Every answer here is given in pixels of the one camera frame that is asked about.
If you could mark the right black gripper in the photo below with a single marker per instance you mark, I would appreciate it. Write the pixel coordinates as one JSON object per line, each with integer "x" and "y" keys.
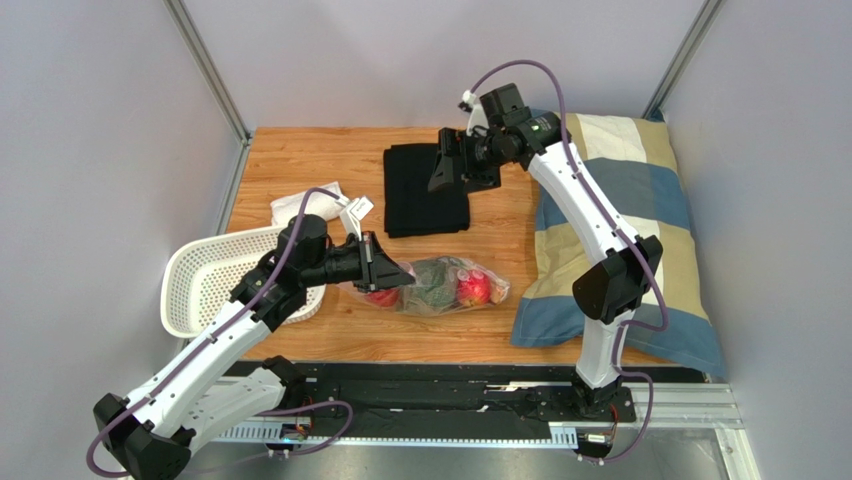
{"x": 454, "y": 157}

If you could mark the white rolled towel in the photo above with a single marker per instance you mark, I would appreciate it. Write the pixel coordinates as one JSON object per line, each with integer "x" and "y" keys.
{"x": 327, "y": 207}

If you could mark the red fake apple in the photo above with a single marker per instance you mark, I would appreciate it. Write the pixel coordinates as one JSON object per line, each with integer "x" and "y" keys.
{"x": 385, "y": 299}

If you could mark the right aluminium frame post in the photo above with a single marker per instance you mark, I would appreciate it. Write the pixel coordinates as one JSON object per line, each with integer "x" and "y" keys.
{"x": 684, "y": 53}

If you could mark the black folded cloth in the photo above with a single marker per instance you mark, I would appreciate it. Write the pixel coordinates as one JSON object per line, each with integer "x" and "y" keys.
{"x": 410, "y": 209}

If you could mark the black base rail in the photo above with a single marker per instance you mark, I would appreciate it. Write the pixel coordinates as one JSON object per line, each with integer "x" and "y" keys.
{"x": 482, "y": 406}

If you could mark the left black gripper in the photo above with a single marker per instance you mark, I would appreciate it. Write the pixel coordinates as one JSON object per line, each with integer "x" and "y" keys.
{"x": 377, "y": 270}

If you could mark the white perforated plastic basket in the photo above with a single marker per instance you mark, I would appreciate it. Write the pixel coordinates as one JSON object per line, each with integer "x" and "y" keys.
{"x": 200, "y": 276}

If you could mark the aluminium frame post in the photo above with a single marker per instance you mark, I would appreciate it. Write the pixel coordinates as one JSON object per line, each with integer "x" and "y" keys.
{"x": 189, "y": 31}
{"x": 684, "y": 53}

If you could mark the plaid pillow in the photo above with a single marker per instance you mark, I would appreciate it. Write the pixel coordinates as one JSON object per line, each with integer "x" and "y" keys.
{"x": 633, "y": 162}

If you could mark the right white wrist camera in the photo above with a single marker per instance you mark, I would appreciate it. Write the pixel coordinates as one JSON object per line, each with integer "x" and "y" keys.
{"x": 477, "y": 123}

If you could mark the left aluminium frame post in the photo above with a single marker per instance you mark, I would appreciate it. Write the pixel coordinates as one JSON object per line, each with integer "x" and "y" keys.
{"x": 189, "y": 31}

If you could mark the red fake tomato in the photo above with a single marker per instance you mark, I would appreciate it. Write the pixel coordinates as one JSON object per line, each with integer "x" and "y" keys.
{"x": 473, "y": 288}

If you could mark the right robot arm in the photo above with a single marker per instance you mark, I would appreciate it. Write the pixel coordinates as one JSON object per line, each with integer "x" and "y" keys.
{"x": 501, "y": 130}

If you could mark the clear zip top bag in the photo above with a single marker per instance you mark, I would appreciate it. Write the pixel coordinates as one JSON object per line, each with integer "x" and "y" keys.
{"x": 458, "y": 263}

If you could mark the orange fake carrot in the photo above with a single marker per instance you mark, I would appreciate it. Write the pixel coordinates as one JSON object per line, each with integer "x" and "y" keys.
{"x": 499, "y": 288}

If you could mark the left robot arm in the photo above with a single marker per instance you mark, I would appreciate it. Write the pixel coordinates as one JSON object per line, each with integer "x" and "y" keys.
{"x": 154, "y": 431}

